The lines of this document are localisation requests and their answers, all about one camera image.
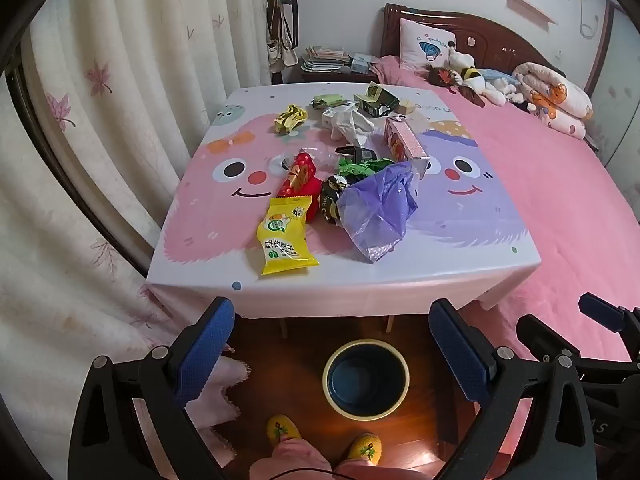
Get crumpled green wrapper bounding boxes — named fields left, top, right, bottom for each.
left=337, top=156, right=396, bottom=179

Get folded cartoon blanket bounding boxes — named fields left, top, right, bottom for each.
left=512, top=61, right=593, bottom=140

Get yellow snack packet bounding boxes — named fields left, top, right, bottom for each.
left=256, top=196, right=320, bottom=277

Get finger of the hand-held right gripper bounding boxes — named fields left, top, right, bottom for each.
left=516, top=314, right=583, bottom=367
left=578, top=292, right=640, bottom=361

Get crumpled yellow wrapper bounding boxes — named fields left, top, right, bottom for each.
left=274, top=104, right=307, bottom=135

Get pink carton box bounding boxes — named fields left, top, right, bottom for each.
left=384, top=116, right=431, bottom=181

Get bee plush toy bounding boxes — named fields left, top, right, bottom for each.
left=447, top=40, right=493, bottom=86

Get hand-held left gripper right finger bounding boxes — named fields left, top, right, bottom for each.
left=428, top=298, right=596, bottom=480

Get white printed pillow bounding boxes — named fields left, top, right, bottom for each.
left=399, top=18, right=457, bottom=72

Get clear plastic wrap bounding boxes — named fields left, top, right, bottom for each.
left=280, top=142, right=346, bottom=171

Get dark green yellow box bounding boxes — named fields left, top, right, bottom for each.
left=353, top=81, right=401, bottom=117

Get dark gold wrapper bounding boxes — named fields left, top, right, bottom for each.
left=320, top=175, right=353, bottom=226

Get red snack packet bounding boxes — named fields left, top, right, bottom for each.
left=277, top=151, right=323, bottom=224

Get stack of books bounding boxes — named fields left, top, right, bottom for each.
left=302, top=46, right=351, bottom=73

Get black small packet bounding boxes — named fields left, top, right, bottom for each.
left=335, top=145, right=378, bottom=163

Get wooden coat rack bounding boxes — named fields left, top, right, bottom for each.
left=267, top=0, right=301, bottom=86

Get yellow slipper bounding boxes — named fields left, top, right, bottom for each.
left=266, top=415, right=302, bottom=448
left=347, top=432, right=383, bottom=462

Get white tissue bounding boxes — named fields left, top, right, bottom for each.
left=330, top=109, right=376, bottom=147

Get white blue plush toy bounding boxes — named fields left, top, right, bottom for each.
left=475, top=67, right=523, bottom=106

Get cartoon printed tablecloth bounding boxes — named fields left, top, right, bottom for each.
left=145, top=82, right=542, bottom=318

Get pink bed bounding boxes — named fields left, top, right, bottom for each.
left=372, top=55, right=640, bottom=451

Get wooden nightstand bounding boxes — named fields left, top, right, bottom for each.
left=300, top=52, right=381, bottom=84

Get blue trash bin yellow rim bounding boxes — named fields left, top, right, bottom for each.
left=322, top=339, right=412, bottom=420

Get purple plastic bag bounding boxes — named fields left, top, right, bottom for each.
left=336, top=161, right=420, bottom=264

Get white hanging bags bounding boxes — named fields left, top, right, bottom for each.
left=267, top=37, right=298, bottom=73

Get red wall shelf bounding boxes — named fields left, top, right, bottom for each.
left=507, top=0, right=557, bottom=25

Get wooden headboard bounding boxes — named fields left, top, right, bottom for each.
left=382, top=2, right=566, bottom=77

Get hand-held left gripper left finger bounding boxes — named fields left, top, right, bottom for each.
left=67, top=296, right=236, bottom=480

